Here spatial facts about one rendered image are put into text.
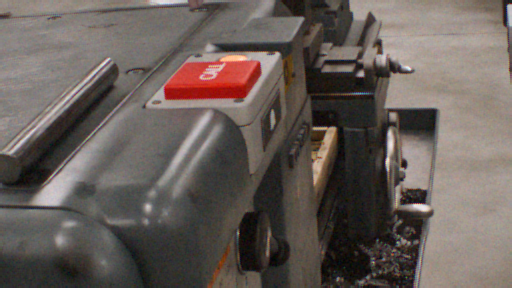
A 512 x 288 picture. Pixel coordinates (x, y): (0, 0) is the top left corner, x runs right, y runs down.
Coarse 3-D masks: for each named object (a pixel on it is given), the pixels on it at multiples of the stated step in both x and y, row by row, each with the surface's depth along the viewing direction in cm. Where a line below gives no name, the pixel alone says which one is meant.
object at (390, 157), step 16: (384, 112) 199; (352, 128) 179; (368, 128) 178; (384, 128) 198; (352, 144) 180; (368, 144) 180; (384, 144) 184; (400, 144) 202; (352, 160) 181; (368, 160) 181; (384, 160) 182; (400, 160) 199; (352, 176) 182; (368, 176) 182; (384, 176) 182; (400, 176) 189; (352, 192) 183; (368, 192) 183; (384, 192) 182; (352, 208) 184; (368, 208) 184; (384, 208) 184; (352, 224) 185; (368, 224) 185; (352, 240) 187; (368, 240) 188
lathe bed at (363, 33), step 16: (352, 16) 260; (368, 16) 254; (352, 32) 249; (368, 32) 245; (368, 48) 235; (336, 176) 178; (336, 192) 175; (320, 208) 166; (336, 208) 184; (320, 224) 161; (320, 240) 159; (320, 256) 167
